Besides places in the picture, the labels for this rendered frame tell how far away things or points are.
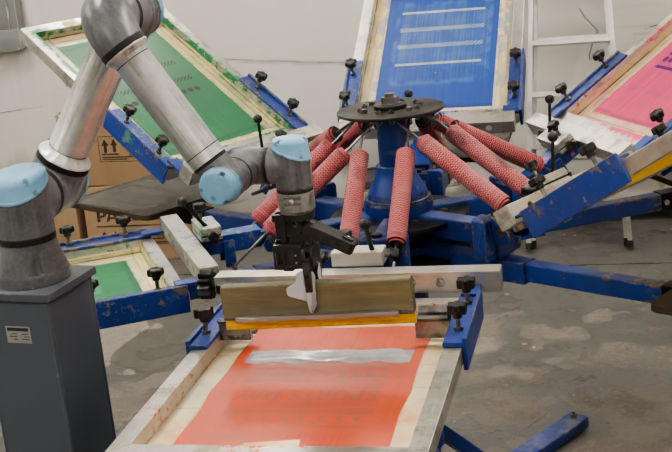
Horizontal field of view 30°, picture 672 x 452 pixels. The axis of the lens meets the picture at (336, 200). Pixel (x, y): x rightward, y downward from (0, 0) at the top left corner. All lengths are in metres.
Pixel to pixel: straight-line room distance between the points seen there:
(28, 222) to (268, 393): 0.59
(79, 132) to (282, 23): 4.34
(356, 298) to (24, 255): 0.67
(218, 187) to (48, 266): 0.42
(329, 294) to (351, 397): 0.23
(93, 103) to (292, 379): 0.70
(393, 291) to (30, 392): 0.77
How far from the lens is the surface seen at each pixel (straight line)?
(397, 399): 2.46
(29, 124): 7.56
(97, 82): 2.60
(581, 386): 4.84
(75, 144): 2.65
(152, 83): 2.41
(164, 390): 2.54
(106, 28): 2.42
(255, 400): 2.52
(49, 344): 2.60
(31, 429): 2.71
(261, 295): 2.61
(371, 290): 2.55
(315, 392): 2.52
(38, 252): 2.59
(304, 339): 2.80
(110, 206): 4.23
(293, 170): 2.49
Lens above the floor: 1.95
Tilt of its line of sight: 15 degrees down
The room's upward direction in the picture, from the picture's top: 6 degrees counter-clockwise
